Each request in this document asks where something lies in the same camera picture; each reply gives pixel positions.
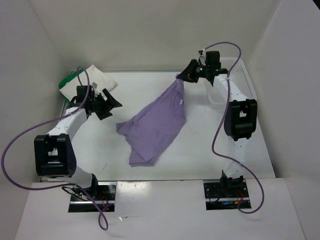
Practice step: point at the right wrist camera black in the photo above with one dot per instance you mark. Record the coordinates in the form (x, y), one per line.
(209, 58)

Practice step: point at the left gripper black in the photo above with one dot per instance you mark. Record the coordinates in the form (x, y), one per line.
(110, 102)

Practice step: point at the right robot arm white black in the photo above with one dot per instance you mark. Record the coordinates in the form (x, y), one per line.
(239, 119)

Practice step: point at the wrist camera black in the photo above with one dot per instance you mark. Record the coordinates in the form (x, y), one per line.
(209, 58)
(84, 96)

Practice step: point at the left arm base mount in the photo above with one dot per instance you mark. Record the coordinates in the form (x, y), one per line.
(104, 196)

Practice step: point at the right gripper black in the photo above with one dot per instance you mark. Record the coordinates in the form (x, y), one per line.
(188, 73)

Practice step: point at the white plastic basket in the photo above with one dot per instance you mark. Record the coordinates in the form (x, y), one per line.
(239, 75)

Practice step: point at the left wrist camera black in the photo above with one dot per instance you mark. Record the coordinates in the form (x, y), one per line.
(84, 96)

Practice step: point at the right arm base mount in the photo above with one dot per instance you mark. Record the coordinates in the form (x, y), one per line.
(215, 199)

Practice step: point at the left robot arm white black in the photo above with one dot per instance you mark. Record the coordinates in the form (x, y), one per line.
(54, 154)

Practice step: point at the purple t shirt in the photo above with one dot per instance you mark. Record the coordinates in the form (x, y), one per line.
(151, 131)

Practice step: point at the green t shirt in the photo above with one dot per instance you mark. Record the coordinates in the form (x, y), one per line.
(67, 79)

